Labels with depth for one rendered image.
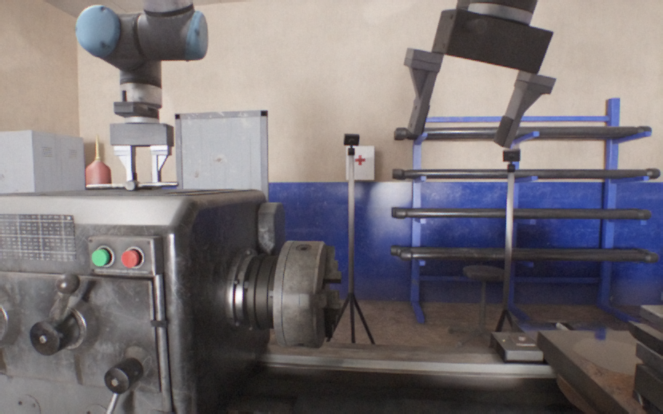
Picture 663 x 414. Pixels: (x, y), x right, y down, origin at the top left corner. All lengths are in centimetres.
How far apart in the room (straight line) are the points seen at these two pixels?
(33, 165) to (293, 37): 286
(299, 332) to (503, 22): 64
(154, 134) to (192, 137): 343
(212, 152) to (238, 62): 106
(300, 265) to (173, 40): 51
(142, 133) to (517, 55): 75
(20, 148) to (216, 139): 182
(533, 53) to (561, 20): 410
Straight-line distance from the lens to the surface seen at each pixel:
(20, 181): 422
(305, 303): 73
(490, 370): 111
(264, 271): 80
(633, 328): 87
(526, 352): 117
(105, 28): 80
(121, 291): 70
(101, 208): 75
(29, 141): 413
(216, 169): 415
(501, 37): 48
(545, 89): 54
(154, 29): 76
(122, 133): 91
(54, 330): 72
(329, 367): 106
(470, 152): 395
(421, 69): 46
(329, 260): 87
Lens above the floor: 136
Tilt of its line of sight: 4 degrees down
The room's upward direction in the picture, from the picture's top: straight up
